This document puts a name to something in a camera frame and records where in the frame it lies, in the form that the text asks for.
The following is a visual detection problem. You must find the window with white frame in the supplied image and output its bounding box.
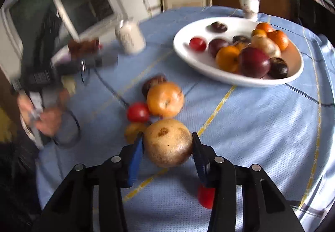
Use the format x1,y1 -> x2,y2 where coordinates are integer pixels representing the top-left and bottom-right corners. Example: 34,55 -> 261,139
0,0 -> 126,65

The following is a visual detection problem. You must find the white beverage can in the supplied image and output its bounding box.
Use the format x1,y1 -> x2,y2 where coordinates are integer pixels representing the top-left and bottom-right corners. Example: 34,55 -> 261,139
115,19 -> 147,55

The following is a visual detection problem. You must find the orange persimmon fruit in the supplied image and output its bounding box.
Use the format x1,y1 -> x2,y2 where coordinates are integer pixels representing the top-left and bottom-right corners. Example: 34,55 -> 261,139
147,82 -> 184,118

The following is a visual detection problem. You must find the orange tangerine on plate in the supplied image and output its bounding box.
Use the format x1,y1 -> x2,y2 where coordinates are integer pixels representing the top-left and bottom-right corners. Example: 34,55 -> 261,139
267,30 -> 289,52

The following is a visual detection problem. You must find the white oval plate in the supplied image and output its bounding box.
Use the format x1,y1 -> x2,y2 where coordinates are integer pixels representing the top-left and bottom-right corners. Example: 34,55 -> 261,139
173,17 -> 304,87

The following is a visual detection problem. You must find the large orange tangerine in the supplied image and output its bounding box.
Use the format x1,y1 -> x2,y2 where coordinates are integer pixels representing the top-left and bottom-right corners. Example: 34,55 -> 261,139
215,46 -> 240,73

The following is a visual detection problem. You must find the red cherry tomato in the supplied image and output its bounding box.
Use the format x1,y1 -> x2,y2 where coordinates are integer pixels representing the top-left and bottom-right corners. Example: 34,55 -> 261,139
188,37 -> 207,52
197,184 -> 215,209
127,102 -> 151,122

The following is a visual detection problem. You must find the orange tangerine stem up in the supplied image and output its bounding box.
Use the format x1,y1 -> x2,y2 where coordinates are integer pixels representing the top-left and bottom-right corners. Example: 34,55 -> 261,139
256,23 -> 274,33

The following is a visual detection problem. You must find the small yellow fruit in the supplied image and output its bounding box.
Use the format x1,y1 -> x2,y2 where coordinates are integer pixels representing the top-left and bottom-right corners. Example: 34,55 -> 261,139
124,122 -> 148,144

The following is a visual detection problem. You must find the brown round pear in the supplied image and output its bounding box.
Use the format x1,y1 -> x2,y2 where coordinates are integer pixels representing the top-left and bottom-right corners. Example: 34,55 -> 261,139
143,118 -> 192,168

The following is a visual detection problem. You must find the person left hand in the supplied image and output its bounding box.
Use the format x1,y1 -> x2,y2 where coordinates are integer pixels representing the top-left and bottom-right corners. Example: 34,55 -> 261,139
17,88 -> 70,139

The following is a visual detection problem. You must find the dark red plum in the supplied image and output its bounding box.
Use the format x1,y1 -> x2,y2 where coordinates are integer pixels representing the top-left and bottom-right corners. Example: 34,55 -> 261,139
239,47 -> 270,79

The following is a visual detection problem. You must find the blue checked tablecloth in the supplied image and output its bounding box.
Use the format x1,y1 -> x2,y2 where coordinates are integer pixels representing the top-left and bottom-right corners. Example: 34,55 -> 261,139
37,7 -> 334,231

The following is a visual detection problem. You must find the dark purple mangosteen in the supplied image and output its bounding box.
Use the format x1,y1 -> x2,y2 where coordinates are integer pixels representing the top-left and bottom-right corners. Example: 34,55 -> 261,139
210,21 -> 228,33

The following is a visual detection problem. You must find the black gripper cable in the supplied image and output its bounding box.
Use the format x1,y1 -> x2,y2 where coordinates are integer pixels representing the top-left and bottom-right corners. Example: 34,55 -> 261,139
52,66 -> 91,149

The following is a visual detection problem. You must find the white paper cup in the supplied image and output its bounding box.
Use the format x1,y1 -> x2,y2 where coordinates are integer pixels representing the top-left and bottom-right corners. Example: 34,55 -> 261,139
239,0 -> 260,21

